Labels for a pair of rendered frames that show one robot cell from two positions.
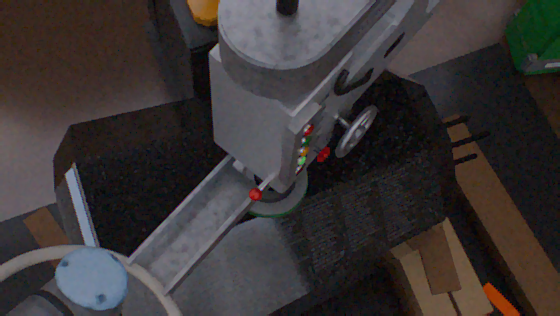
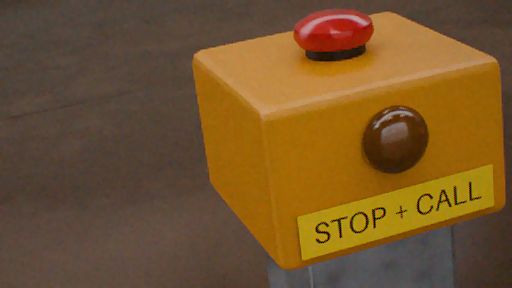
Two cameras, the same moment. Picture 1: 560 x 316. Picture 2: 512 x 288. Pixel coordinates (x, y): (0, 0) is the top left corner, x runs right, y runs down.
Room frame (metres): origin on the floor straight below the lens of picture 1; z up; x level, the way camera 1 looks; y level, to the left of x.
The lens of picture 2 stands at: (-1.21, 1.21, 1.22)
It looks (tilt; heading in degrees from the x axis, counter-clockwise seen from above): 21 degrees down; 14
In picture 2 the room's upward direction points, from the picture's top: 8 degrees counter-clockwise
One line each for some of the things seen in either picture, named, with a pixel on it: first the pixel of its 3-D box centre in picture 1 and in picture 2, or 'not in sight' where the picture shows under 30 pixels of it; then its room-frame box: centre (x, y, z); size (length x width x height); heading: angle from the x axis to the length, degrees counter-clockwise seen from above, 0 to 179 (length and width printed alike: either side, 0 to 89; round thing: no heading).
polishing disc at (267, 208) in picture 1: (268, 178); not in sight; (0.78, 0.02, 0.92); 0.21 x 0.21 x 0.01
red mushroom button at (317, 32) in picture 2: not in sight; (333, 32); (-0.73, 1.29, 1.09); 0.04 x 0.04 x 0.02
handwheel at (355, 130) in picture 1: (344, 122); not in sight; (0.82, -0.14, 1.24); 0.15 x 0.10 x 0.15; 147
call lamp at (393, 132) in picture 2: not in sight; (396, 139); (-0.79, 1.26, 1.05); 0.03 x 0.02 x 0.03; 120
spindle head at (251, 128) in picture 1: (299, 80); not in sight; (0.85, -0.02, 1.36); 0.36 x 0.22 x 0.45; 147
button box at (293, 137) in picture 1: (298, 146); not in sight; (0.66, -0.04, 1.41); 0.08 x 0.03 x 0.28; 147
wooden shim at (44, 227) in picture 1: (51, 238); not in sight; (0.78, 0.83, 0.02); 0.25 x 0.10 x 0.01; 44
